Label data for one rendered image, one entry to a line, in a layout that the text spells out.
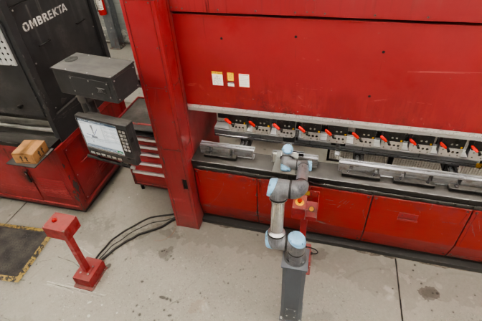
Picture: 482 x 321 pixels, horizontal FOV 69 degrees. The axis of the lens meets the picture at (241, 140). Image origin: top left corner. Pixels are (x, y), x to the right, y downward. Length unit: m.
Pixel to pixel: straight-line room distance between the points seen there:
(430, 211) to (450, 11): 1.57
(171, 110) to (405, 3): 1.74
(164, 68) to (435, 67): 1.79
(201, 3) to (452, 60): 1.63
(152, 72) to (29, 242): 2.39
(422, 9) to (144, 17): 1.69
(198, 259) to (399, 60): 2.43
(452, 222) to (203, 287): 2.15
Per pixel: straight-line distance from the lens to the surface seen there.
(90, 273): 3.62
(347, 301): 3.36
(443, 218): 3.29
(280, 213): 2.26
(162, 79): 2.65
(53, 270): 3.96
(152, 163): 3.83
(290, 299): 2.90
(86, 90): 2.53
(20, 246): 4.31
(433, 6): 2.39
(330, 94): 2.60
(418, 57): 2.51
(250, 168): 3.02
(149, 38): 2.54
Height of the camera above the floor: 2.92
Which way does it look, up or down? 38 degrees down
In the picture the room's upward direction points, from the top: 4 degrees counter-clockwise
